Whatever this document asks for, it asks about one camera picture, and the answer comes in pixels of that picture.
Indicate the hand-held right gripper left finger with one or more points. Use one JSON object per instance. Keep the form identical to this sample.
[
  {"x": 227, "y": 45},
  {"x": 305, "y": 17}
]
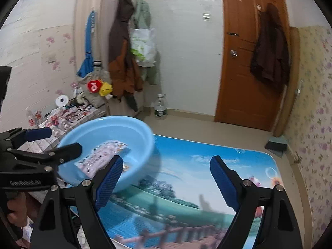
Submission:
[{"x": 109, "y": 184}]

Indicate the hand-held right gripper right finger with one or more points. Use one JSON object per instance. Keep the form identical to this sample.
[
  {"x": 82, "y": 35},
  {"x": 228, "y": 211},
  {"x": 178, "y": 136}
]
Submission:
[{"x": 224, "y": 184}]

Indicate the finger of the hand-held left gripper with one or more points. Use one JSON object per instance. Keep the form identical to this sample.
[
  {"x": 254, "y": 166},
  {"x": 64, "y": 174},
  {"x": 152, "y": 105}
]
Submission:
[
  {"x": 64, "y": 153},
  {"x": 39, "y": 133}
]

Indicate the red white printed packet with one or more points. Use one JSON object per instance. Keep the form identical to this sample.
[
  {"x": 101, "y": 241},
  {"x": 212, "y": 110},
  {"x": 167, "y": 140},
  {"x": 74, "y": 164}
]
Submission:
[{"x": 101, "y": 155}]

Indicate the light blue plastic basin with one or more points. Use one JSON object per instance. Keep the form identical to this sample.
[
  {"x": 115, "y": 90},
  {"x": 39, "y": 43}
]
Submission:
[{"x": 124, "y": 132}]

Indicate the grey shoulder bag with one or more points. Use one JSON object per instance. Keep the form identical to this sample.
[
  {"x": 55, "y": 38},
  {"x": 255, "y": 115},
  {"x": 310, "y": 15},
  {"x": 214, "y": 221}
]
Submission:
[{"x": 93, "y": 98}]

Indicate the person's left hand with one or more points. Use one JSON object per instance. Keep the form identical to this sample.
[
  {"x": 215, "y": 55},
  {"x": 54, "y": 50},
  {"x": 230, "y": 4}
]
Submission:
[{"x": 18, "y": 207}]

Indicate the pile of red label bottles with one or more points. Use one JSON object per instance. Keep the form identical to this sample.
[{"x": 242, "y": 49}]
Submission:
[{"x": 59, "y": 119}]

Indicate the white tape roll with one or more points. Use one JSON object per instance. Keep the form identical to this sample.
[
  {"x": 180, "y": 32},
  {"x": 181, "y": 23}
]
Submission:
[{"x": 66, "y": 101}]

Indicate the red round plush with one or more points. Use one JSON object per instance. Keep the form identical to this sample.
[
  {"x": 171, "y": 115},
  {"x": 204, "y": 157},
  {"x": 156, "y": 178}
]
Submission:
[{"x": 94, "y": 86}]

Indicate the yellow plush toy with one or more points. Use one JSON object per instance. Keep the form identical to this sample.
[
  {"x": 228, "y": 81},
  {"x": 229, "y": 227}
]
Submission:
[{"x": 105, "y": 89}]

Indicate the clear water bottle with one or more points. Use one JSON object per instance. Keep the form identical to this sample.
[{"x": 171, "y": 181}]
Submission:
[{"x": 160, "y": 109}]

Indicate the brown wooden door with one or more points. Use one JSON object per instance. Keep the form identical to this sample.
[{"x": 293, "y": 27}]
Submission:
[{"x": 238, "y": 88}]

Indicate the blue hanging cloth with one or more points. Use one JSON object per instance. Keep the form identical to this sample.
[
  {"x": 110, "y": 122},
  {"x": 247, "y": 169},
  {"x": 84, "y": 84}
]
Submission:
[{"x": 89, "y": 44}]

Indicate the beige wardrobe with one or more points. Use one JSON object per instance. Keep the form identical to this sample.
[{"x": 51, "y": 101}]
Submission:
[{"x": 83, "y": 31}]

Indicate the brown orange jacket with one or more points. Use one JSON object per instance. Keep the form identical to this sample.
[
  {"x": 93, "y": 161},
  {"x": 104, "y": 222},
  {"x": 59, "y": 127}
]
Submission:
[{"x": 119, "y": 51}]

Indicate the metal door knob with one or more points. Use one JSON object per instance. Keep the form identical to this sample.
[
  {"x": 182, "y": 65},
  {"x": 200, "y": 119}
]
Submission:
[{"x": 234, "y": 53}]

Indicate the white green plastic bag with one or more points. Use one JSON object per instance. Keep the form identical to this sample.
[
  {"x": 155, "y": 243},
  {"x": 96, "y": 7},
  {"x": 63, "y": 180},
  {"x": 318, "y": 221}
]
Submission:
[{"x": 142, "y": 46}]

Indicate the leaning wooden board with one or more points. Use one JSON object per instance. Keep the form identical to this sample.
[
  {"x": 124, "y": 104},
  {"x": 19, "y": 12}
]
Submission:
[{"x": 293, "y": 70}]

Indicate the dark brown jacket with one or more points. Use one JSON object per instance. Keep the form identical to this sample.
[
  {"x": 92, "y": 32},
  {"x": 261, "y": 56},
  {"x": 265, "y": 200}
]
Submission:
[{"x": 269, "y": 57}]

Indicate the pale green jacket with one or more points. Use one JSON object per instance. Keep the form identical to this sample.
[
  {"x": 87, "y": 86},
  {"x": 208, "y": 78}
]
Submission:
[{"x": 142, "y": 13}]

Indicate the white light switch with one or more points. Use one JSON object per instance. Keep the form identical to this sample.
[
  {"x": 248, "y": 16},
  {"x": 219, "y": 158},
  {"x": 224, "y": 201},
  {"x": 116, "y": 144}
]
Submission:
[{"x": 206, "y": 16}]

